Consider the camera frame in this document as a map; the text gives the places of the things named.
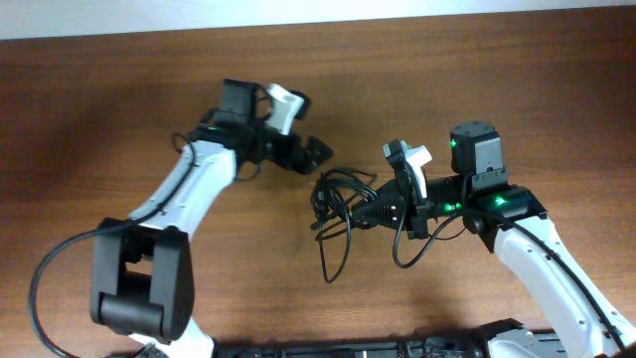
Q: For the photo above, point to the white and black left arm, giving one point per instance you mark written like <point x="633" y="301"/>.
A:
<point x="142" y="283"/>

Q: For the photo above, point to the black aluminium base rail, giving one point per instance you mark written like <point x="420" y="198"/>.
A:
<point x="502" y="338"/>

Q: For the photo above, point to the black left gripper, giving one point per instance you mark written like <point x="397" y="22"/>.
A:
<point x="294" y="154"/>

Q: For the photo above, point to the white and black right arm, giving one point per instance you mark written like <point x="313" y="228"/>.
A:
<point x="513" y="225"/>

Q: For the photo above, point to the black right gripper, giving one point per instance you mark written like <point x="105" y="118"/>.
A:
<point x="414" y="209"/>

